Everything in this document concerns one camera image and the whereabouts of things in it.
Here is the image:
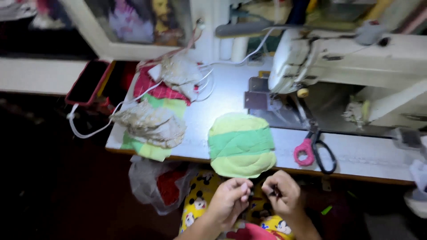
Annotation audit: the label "person's left hand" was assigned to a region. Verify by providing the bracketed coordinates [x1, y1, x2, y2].
[207, 178, 254, 228]

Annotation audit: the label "person's right hand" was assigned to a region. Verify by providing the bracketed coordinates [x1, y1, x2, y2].
[261, 170, 302, 219]

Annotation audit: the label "yellow cartoon print clothing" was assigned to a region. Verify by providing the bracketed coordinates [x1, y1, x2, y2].
[179, 170, 296, 240]

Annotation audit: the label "round green yellow fabric piece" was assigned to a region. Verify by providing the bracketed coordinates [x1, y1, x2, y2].
[207, 112, 277, 178]

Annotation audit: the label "plastic bag with red fabric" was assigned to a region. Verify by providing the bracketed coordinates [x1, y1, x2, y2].
[128, 157, 197, 215]

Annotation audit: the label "beige lace trim bundle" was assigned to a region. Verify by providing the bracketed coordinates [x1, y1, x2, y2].
[110, 100, 187, 149]

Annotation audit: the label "green yellow fabric pieces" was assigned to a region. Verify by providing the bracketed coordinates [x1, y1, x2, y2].
[120, 93, 187, 162]

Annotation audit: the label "white lace fabric bundle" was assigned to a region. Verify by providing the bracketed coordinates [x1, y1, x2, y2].
[159, 55, 204, 100]

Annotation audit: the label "red checked fabric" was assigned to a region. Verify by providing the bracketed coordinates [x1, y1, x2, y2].
[133, 65, 191, 106]

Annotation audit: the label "white thread spool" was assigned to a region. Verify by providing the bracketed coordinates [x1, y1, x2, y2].
[231, 36, 249, 63]
[220, 37, 233, 61]

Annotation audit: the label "white sewing machine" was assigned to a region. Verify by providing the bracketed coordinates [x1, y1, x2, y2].
[268, 28, 427, 129]

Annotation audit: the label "white cloth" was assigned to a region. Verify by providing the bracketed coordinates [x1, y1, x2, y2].
[409, 135, 427, 192]

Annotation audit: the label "phone in red case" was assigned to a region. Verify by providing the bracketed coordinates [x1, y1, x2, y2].
[65, 60, 112, 106]

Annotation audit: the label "white framed picture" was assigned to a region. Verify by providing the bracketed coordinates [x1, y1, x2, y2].
[62, 0, 214, 61]

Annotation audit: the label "scissors with pink wrapped handle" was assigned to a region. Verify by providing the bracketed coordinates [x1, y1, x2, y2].
[293, 97, 337, 175]

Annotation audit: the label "white charging cable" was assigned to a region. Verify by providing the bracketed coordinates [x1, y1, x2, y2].
[67, 28, 276, 139]

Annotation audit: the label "grey handled tool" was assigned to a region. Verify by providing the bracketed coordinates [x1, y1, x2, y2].
[215, 22, 274, 38]

